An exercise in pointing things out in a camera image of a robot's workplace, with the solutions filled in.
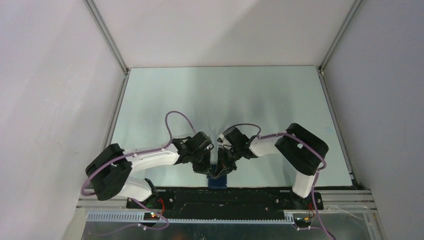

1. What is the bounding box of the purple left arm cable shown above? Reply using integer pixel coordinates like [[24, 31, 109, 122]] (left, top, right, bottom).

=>
[[80, 110, 196, 229]]

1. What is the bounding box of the right electronics board with leds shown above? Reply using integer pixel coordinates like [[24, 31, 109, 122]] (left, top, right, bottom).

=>
[[293, 217, 314, 230]]

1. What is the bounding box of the electronics board with leds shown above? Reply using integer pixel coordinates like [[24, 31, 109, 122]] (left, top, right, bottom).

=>
[[143, 212, 161, 221], [293, 217, 314, 230]]

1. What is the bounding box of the clear plastic tray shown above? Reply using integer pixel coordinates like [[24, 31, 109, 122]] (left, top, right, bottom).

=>
[[172, 133, 195, 139]]

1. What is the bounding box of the blue leather card holder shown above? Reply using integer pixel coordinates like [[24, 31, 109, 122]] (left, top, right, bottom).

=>
[[206, 164, 228, 190]]

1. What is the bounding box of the left electronics board with leds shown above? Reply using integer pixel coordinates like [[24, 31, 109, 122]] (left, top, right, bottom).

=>
[[143, 212, 161, 221]]

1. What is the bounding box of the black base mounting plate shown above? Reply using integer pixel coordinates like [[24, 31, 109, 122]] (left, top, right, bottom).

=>
[[126, 186, 324, 220]]

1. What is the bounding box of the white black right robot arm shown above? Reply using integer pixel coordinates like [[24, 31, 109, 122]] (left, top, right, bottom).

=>
[[214, 123, 329, 209]]

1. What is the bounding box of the grey slotted cable duct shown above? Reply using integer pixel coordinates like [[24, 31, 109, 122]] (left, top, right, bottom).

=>
[[86, 211, 295, 225]]

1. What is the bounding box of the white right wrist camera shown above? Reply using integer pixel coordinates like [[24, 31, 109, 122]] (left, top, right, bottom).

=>
[[217, 133, 228, 148]]

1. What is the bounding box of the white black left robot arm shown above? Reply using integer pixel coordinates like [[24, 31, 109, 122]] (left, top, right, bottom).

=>
[[85, 131, 215, 208]]

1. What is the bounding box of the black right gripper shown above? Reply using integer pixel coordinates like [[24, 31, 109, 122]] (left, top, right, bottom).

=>
[[213, 144, 243, 179]]

